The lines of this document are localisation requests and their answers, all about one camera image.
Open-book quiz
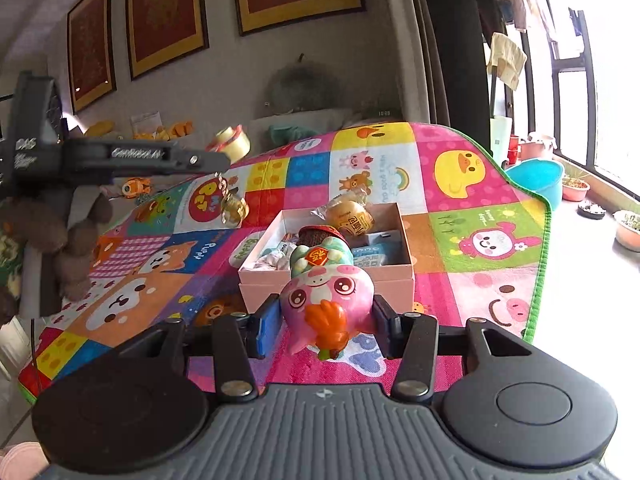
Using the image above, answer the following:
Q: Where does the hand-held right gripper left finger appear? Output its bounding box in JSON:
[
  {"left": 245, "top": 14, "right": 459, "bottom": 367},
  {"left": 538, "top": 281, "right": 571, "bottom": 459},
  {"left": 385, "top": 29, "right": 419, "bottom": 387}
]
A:
[{"left": 117, "top": 294, "right": 282, "bottom": 403}]

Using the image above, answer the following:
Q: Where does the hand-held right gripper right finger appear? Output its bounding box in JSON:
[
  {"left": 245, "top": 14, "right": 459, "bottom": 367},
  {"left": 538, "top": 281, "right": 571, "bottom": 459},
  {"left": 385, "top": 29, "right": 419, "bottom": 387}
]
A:
[{"left": 372, "top": 294, "right": 538, "bottom": 402}]

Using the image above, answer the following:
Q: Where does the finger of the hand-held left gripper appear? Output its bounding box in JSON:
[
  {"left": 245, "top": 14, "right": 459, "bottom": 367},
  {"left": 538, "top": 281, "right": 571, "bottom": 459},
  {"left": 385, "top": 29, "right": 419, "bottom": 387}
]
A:
[{"left": 185, "top": 142, "right": 232, "bottom": 177}]

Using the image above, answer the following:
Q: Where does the pink cardboard box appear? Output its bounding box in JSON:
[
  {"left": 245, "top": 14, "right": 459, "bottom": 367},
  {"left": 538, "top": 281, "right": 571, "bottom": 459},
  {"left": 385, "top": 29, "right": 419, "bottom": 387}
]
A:
[{"left": 237, "top": 202, "right": 415, "bottom": 318}]

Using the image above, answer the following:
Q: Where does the gold keychain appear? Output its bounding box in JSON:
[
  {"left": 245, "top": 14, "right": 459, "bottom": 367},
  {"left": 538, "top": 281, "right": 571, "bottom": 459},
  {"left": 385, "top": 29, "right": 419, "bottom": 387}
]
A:
[{"left": 215, "top": 172, "right": 249, "bottom": 228}]

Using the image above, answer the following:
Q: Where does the pink pig toy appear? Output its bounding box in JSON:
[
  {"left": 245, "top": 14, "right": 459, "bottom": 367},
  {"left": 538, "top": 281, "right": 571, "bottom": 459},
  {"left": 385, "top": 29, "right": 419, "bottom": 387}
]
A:
[{"left": 279, "top": 239, "right": 375, "bottom": 361}]

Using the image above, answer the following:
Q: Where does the packaged yellow bun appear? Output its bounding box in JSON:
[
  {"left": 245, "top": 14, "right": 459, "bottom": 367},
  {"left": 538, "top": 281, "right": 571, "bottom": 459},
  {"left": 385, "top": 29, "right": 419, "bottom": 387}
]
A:
[{"left": 312, "top": 195, "right": 376, "bottom": 238}]

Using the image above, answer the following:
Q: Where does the clear tape roll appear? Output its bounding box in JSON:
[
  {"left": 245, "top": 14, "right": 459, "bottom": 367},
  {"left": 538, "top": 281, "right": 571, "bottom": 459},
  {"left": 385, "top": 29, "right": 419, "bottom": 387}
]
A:
[{"left": 207, "top": 125, "right": 251, "bottom": 163}]

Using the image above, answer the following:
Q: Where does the row of orange yellow plushes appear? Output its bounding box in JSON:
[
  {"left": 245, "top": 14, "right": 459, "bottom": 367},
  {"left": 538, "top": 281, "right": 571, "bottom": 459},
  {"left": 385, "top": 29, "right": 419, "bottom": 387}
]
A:
[{"left": 134, "top": 120, "right": 194, "bottom": 142}]

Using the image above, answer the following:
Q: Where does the white crumpled packet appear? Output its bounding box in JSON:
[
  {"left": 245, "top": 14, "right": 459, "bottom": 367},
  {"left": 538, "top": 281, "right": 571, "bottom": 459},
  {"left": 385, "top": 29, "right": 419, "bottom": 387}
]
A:
[{"left": 255, "top": 252, "right": 292, "bottom": 275}]

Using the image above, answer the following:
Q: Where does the blue packet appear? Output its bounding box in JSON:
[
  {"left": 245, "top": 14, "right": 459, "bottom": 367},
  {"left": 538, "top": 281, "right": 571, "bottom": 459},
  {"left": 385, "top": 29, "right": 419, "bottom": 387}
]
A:
[{"left": 350, "top": 244, "right": 397, "bottom": 267}]

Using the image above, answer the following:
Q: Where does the orange fish toy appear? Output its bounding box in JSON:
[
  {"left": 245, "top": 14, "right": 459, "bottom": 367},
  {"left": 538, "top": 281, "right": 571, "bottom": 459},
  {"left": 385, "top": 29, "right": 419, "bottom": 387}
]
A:
[{"left": 121, "top": 177, "right": 152, "bottom": 197}]

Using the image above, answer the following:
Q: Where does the teal cloth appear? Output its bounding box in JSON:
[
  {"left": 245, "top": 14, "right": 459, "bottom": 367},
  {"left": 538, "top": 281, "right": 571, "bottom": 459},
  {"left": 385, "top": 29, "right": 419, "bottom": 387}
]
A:
[{"left": 269, "top": 122, "right": 322, "bottom": 147}]

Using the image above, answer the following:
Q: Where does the brown knitted plush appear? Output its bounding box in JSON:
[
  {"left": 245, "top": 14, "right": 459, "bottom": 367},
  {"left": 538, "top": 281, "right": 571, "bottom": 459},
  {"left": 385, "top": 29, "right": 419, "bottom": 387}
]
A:
[{"left": 0, "top": 192, "right": 112, "bottom": 326}]

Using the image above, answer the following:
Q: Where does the colourful cartoon play mat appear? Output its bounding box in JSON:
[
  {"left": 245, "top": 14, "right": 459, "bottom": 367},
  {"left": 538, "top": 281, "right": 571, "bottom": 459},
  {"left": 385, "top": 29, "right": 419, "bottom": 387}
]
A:
[{"left": 17, "top": 121, "right": 553, "bottom": 406}]

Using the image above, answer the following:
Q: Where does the grey fluffy round plush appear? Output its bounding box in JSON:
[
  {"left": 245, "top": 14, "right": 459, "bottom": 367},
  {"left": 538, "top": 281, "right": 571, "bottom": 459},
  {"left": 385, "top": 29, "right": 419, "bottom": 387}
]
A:
[{"left": 269, "top": 54, "right": 342, "bottom": 112}]

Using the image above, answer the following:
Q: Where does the grey sofa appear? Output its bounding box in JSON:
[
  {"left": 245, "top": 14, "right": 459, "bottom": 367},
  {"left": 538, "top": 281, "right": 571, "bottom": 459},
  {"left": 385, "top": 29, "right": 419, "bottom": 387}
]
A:
[{"left": 65, "top": 105, "right": 406, "bottom": 161}]

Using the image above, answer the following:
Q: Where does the blue plastic basin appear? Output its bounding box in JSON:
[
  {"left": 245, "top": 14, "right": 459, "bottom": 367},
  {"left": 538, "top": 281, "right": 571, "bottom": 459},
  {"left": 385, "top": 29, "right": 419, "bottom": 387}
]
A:
[{"left": 505, "top": 159, "right": 566, "bottom": 211}]

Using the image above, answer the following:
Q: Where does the white carton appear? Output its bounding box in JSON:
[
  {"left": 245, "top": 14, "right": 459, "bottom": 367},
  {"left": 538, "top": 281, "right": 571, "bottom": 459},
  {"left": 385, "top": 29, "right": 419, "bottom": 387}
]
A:
[{"left": 490, "top": 115, "right": 514, "bottom": 162}]

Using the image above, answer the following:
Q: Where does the pink flowerpot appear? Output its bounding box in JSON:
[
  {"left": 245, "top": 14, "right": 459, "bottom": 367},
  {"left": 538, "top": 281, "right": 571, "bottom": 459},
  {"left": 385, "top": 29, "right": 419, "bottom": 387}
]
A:
[
  {"left": 612, "top": 210, "right": 640, "bottom": 253},
  {"left": 562, "top": 175, "right": 592, "bottom": 203}
]

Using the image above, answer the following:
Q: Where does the pink bucket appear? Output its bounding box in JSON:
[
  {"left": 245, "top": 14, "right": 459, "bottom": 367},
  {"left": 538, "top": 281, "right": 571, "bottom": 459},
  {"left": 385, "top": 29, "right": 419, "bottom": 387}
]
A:
[{"left": 520, "top": 132, "right": 557, "bottom": 162}]

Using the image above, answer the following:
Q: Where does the dark plant dish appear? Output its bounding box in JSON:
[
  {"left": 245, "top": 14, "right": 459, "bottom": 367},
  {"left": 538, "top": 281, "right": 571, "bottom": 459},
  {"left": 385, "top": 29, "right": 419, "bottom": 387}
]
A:
[{"left": 577, "top": 200, "right": 608, "bottom": 221}]

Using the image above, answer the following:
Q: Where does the dark curtain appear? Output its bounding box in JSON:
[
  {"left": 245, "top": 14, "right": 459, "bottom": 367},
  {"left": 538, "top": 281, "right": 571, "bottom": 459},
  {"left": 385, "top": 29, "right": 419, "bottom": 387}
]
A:
[{"left": 382, "top": 0, "right": 493, "bottom": 138}]

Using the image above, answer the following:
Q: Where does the person's pink clothing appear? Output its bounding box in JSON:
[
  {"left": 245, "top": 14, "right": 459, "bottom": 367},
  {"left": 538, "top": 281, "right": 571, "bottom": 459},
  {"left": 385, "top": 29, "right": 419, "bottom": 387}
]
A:
[{"left": 0, "top": 441, "right": 47, "bottom": 480}]

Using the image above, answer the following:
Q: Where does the beige hanging cloth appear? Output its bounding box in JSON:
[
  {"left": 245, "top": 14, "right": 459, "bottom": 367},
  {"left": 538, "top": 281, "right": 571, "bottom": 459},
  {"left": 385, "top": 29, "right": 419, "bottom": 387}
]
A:
[{"left": 486, "top": 32, "right": 529, "bottom": 92}]

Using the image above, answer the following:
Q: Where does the window frame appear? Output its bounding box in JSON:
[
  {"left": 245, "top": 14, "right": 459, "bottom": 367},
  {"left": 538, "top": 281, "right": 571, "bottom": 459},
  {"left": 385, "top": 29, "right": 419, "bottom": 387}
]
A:
[{"left": 520, "top": 0, "right": 640, "bottom": 196}]

